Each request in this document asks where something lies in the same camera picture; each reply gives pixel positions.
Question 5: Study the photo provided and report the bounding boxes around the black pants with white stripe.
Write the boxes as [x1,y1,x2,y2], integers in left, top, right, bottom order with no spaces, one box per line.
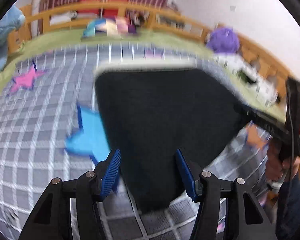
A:
[95,68,249,213]

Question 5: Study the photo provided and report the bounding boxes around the person's right hand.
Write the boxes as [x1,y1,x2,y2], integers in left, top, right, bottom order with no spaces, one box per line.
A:
[265,139,300,191]

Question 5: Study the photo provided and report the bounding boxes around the green bed blanket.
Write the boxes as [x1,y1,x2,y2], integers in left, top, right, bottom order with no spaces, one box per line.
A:
[0,29,286,121]

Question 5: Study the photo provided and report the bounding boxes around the white dotted cloth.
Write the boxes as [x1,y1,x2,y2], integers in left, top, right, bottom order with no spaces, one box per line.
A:
[213,54,278,107]

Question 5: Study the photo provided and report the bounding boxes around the grey grid quilt with stars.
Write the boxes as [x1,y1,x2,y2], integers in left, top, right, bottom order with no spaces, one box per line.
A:
[0,43,269,239]

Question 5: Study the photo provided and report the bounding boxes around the purple plush toy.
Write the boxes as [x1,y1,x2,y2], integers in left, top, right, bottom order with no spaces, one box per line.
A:
[206,27,240,54]

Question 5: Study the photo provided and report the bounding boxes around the colourful geometric pillow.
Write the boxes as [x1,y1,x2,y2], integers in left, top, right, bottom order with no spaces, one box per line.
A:
[81,16,138,40]

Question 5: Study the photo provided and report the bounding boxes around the red chair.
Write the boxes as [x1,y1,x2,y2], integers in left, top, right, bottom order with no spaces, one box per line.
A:
[102,0,129,18]
[76,0,101,17]

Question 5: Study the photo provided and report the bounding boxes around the wooden bed rail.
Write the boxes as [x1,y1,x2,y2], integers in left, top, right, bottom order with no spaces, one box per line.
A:
[7,1,293,98]

